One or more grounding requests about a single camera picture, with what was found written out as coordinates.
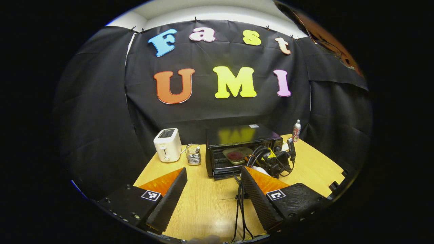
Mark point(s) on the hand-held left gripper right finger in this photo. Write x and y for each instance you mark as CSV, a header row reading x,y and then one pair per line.
x,y
259,200

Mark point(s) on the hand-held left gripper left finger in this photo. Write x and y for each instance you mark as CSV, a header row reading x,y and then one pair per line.
x,y
171,200

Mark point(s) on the pink food slice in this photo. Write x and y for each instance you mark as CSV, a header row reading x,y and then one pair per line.
x,y
234,156

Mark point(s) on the black electric oven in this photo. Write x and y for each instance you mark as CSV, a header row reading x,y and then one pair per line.
x,y
237,134

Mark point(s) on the beige square plate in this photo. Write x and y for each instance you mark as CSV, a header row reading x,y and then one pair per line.
x,y
228,158

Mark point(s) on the silver bottle with red label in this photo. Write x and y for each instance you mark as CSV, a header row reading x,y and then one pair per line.
x,y
296,132

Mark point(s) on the white toaster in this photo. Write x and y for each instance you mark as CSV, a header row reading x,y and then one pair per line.
x,y
168,145

